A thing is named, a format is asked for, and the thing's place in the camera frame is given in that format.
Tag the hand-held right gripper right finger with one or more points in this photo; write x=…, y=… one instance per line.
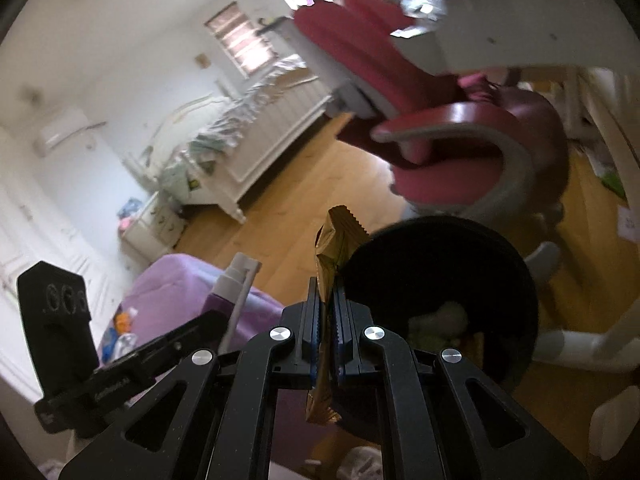
x=341, y=330

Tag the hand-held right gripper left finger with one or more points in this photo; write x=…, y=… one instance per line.
x=314, y=325

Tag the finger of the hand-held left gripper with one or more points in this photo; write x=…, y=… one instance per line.
x=170, y=342

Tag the gold snack wrapper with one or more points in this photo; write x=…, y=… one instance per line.
x=335, y=245

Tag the purple white tube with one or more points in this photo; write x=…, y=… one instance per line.
x=235, y=272

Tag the black trash bin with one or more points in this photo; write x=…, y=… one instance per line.
x=450, y=270

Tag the crumpled white paper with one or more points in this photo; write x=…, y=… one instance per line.
x=440, y=320

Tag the white nightstand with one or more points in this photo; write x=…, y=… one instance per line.
x=150, y=232

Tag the pink plush toy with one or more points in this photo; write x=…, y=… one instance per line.
x=125, y=222

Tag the white tissue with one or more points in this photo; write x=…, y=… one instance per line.
x=357, y=462

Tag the blue grey bag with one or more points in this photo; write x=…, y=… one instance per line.
x=132, y=206

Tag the white air conditioner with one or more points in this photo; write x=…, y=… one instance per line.
x=62, y=132

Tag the floral blanket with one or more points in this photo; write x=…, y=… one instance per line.
x=225, y=130

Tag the pink desk chair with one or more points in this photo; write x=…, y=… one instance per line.
x=450, y=125

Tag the striped window blind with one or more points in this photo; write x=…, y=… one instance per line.
x=240, y=37

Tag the white paper sheet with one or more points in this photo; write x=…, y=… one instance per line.
x=629, y=222

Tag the green packet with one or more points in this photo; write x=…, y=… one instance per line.
x=612, y=182

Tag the white bed frame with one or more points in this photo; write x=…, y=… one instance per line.
x=280, y=125

